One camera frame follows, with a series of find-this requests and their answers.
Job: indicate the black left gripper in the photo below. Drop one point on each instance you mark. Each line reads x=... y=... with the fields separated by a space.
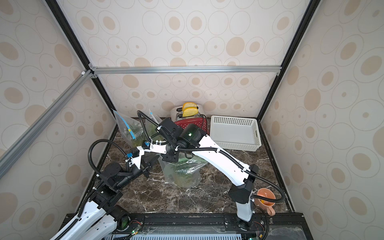
x=145 y=165

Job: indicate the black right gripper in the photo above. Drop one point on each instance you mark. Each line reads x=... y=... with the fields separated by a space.
x=163 y=132

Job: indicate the green printed zip-top bag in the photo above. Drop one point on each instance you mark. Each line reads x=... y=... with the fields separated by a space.
x=183 y=172

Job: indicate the pineapple from green bag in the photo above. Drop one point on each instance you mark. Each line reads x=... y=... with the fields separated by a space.
x=184 y=177

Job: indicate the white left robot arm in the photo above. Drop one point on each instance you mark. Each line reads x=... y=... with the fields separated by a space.
x=99 y=214

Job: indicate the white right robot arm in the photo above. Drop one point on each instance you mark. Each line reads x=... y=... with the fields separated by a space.
x=195 y=141

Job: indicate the clear bag blue zipper left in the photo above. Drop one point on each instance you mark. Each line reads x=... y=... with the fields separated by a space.
x=124 y=123

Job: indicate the red polka-dot toaster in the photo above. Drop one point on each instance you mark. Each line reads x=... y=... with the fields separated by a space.
x=200 y=119

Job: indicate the yellow toast slice front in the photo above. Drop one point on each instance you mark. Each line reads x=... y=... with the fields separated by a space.
x=190 y=111

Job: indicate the yellow toast slice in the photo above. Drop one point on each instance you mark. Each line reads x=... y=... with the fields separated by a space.
x=190 y=111
x=189 y=105

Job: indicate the yellow toast slice rear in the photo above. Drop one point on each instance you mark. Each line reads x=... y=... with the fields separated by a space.
x=189 y=105

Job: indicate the white perforated plastic basket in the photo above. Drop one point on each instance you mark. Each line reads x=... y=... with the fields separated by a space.
x=235 y=133

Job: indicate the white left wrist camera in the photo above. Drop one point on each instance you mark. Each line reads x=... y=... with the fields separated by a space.
x=133 y=158

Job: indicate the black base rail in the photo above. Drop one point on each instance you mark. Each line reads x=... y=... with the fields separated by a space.
x=291 y=226

